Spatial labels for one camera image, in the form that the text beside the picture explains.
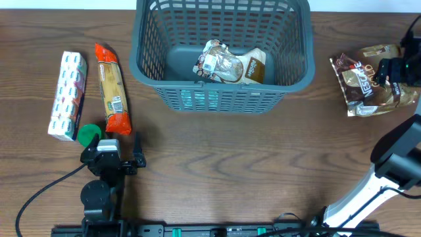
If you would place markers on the green lid spice jar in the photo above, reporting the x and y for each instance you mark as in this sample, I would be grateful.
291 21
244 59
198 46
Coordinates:
88 132

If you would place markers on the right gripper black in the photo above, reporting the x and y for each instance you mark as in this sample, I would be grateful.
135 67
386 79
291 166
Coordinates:
390 70

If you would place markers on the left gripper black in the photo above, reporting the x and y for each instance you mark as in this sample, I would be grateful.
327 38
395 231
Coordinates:
118 164

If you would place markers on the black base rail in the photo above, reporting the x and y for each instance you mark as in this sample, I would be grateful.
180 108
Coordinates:
213 230

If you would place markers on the Nescafe Gold coffee bag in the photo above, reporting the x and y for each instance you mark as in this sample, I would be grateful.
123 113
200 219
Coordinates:
356 73

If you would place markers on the dried mushroom pouch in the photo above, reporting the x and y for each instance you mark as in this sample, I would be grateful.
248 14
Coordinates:
217 63

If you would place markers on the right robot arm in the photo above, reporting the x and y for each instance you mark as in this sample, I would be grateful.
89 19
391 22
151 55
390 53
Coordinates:
394 169

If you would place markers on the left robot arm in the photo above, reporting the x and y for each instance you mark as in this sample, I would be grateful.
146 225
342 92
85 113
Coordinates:
102 198

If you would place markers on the Kleenex tissue multipack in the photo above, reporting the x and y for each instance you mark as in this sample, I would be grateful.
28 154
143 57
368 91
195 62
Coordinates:
69 97

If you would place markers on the spaghetti pack orange ends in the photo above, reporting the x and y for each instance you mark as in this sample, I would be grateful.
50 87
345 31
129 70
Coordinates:
112 92

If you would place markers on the grey plastic basket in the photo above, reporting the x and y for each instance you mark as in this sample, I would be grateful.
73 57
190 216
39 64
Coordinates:
169 36

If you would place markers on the white teal small packet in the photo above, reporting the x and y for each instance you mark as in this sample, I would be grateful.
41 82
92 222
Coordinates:
200 100

